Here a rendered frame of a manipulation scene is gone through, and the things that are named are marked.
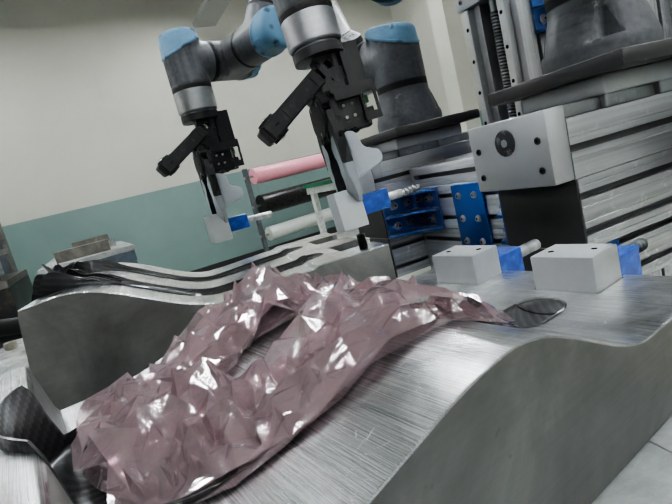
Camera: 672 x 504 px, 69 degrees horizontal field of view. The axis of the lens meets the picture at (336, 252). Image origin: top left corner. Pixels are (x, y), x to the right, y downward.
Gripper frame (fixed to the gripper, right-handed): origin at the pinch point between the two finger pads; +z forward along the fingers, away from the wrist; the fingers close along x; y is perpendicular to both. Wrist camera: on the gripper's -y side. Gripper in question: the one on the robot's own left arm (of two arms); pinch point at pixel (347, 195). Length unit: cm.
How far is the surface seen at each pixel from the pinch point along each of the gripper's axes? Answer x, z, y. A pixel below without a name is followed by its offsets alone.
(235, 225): 31.3, -1.0, -15.3
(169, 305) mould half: -15.5, 4.8, -25.0
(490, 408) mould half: -49, 9, -10
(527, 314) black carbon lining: -35.1, 12.0, 1.1
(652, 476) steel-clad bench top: -46.7, 17.7, -1.5
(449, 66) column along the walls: 596, -127, 359
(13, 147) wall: 600, -176, -225
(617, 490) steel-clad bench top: -46.6, 17.5, -3.6
